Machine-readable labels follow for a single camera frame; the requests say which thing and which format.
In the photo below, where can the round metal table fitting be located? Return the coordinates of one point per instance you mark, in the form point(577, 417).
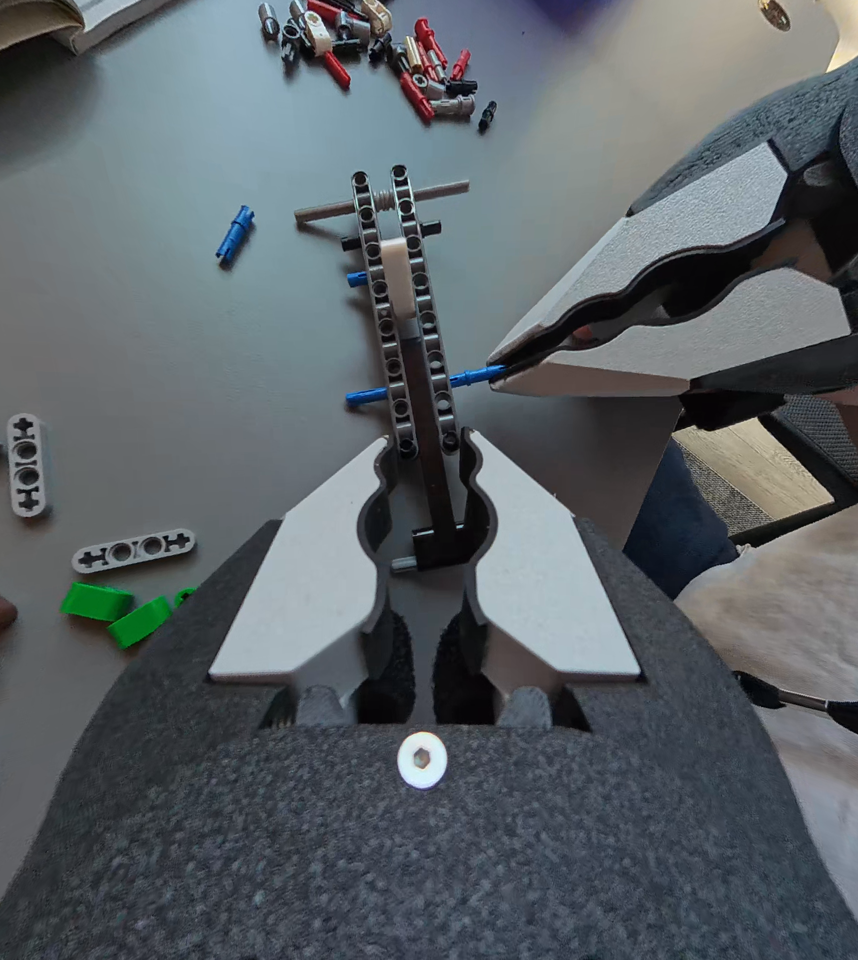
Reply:
point(774, 13)

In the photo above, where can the open instruction booklet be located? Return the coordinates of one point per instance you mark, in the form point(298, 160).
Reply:
point(16, 22)

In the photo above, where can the light grey lego liftarm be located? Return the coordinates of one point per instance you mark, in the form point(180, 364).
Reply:
point(134, 549)
point(28, 465)

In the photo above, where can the person's blue jeans leg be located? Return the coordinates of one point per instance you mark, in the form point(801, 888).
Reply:
point(676, 525)

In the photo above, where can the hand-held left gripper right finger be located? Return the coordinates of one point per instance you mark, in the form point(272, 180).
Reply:
point(556, 592)

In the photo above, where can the dark grey lego beam assembly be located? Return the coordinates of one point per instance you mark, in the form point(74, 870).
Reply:
point(395, 315)

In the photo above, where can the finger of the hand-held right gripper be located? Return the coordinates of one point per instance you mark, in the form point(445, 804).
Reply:
point(668, 232)
point(698, 345)

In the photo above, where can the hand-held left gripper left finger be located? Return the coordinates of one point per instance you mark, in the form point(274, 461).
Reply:
point(294, 592)

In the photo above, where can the small green lego piece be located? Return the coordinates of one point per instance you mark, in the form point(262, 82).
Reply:
point(185, 596)

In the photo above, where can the black mesh office chair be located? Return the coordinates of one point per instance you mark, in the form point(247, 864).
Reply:
point(818, 450)

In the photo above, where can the blue long lego pin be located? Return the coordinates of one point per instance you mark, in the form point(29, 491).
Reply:
point(474, 375)

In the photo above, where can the pile of lego pins and axles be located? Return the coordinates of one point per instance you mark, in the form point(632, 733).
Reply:
point(399, 52)

